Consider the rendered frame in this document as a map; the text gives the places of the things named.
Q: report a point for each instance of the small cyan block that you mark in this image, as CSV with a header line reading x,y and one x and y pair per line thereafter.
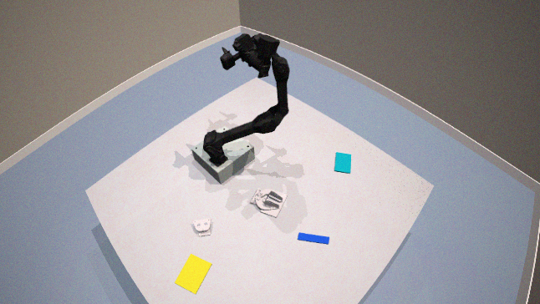
x,y
342,163

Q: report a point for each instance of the blue flat bar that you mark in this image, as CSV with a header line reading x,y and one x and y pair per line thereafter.
x,y
313,238

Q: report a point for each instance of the yellow rectangular plate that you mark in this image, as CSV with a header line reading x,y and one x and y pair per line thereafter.
x,y
193,273

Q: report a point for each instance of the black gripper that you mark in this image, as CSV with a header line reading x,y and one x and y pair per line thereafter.
x,y
228,60

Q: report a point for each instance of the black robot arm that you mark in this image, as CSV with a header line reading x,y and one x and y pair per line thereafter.
x,y
268,121

